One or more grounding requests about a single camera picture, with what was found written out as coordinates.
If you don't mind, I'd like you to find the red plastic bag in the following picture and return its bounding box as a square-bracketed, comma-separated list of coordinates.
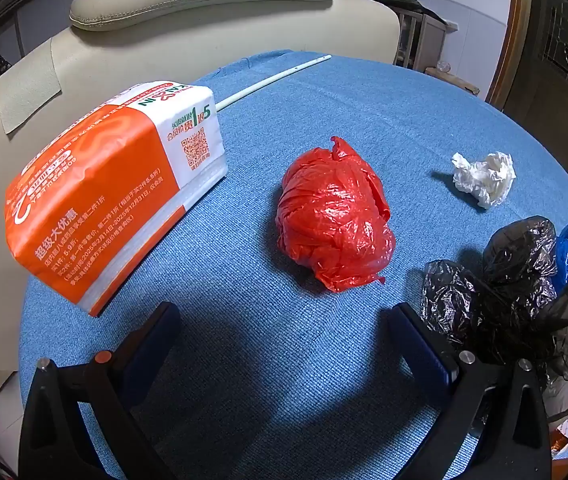
[276, 136, 397, 293]

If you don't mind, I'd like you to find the cardboard box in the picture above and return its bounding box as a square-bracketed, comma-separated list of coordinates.
[424, 66, 481, 96]

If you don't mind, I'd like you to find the orange tissue pack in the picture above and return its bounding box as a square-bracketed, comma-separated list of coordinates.
[4, 81, 228, 317]

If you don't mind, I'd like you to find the large sheer black plastic bag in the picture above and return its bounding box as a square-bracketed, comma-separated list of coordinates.
[481, 272, 568, 423]

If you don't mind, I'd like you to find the thin white rod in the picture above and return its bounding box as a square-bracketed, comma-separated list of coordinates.
[215, 54, 333, 112]

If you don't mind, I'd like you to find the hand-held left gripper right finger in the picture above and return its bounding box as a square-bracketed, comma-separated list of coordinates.
[386, 302, 552, 480]

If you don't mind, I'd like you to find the grey radiator cabinet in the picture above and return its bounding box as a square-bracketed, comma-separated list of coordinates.
[371, 0, 447, 68]

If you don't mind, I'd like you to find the beige leather sofa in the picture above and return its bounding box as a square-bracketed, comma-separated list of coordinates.
[0, 0, 402, 401]

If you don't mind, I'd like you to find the small crumpled black plastic bag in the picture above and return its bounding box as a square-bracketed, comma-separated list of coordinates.
[482, 215, 558, 288]

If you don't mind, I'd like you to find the crumpled white tissue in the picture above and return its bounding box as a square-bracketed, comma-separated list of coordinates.
[451, 152, 517, 209]

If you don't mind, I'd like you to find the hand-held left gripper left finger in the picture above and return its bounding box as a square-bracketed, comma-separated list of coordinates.
[18, 301, 182, 480]

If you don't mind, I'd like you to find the blue tablecloth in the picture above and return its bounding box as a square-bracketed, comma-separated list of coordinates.
[18, 50, 568, 480]

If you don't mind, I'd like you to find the carved wooden door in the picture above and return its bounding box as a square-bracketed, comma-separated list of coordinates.
[486, 0, 568, 196]

